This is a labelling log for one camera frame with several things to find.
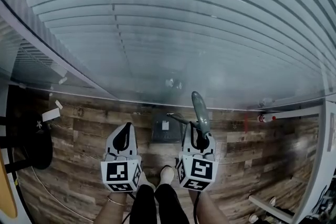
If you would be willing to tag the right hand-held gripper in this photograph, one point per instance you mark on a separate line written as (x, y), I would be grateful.
(199, 170)

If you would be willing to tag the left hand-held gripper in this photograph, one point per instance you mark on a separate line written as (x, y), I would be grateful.
(118, 173)

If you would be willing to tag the person's right forearm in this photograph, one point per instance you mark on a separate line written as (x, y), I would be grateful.
(212, 209)

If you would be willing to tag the person's left forearm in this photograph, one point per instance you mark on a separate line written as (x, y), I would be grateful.
(115, 211)

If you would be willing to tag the person's right white shoe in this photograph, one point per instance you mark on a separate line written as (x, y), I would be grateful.
(166, 175)

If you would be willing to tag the person's white shoe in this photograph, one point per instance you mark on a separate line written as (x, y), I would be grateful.
(166, 175)
(147, 182)

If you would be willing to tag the person's left white shoe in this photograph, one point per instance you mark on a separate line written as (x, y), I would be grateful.
(147, 182)

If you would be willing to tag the person's left leg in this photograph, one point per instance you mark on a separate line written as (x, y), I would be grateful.
(143, 204)

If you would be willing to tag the person's leg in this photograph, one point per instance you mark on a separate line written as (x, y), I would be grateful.
(170, 204)
(143, 204)

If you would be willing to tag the person's right leg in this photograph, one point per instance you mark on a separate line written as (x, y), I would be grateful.
(170, 204)

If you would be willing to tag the red-capped white bottle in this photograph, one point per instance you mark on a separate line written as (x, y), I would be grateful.
(265, 118)

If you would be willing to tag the small white paper tag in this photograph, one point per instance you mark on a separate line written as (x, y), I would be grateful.
(58, 104)

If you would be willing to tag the black bag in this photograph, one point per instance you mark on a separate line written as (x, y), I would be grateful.
(36, 144)

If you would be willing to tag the grey venetian blind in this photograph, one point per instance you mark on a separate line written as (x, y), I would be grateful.
(34, 65)
(183, 21)

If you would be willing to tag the white rectangular table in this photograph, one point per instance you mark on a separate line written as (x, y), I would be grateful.
(321, 152)

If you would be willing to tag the round wooden table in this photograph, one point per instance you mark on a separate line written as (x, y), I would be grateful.
(6, 191)

